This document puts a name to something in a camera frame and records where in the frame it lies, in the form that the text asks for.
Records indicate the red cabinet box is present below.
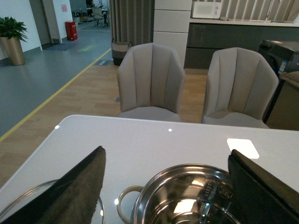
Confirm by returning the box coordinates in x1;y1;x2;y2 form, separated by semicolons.
65;21;78;41

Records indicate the right beige upholstered chair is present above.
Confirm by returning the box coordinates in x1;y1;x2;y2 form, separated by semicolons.
201;47;278;129

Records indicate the beige upholstered chair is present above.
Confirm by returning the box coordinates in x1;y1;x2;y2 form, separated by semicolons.
117;43;185;122
201;47;278;129

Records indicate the glass pot lid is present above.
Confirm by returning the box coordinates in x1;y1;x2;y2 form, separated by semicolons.
0;179;105;224

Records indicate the woven laundry basket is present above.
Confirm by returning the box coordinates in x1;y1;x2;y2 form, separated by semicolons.
111;38;133;66

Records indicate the grey kitchen counter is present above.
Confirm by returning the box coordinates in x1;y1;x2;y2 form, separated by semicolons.
185;19;299;69

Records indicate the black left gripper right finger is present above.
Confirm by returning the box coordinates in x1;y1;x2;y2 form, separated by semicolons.
228;149;299;224

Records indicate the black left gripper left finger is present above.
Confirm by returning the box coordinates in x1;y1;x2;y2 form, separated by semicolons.
3;146;106;224

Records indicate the stainless steel pot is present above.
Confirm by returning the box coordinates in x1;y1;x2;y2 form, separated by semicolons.
117;163;241;224

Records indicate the white pillar cabinet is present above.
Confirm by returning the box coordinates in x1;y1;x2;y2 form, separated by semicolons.
153;0;192;66

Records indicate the left beige upholstered chair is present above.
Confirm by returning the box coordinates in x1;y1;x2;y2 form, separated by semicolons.
117;43;185;122

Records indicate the green potted plant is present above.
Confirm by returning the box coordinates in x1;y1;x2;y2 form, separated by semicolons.
0;17;28;42

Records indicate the grey office chair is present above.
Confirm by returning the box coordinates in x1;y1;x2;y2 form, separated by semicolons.
92;7;105;27

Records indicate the blue floor mat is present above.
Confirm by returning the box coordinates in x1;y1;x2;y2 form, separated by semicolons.
45;43;74;51

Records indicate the gold plant pot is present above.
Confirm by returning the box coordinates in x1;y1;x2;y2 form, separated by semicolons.
0;37;25;66

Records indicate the white microwave oven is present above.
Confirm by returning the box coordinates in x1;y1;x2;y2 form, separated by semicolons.
191;1;222;19

